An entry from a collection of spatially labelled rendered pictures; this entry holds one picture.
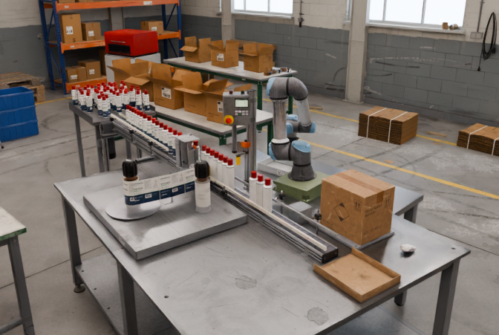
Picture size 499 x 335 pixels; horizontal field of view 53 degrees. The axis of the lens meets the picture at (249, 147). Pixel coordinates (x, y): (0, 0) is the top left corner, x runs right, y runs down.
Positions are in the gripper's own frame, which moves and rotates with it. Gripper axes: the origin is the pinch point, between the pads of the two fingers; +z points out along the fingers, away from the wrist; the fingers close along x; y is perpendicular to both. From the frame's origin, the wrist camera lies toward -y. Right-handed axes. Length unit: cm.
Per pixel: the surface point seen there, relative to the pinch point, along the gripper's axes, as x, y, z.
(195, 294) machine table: -152, 55, 3
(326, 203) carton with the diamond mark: -66, 70, -13
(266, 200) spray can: -79, 39, -10
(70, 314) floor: -141, -78, 86
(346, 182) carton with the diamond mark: -61, 78, -26
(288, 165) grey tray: -0.3, 0.1, 2.7
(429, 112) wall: 485, -64, 81
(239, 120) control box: -60, 4, -46
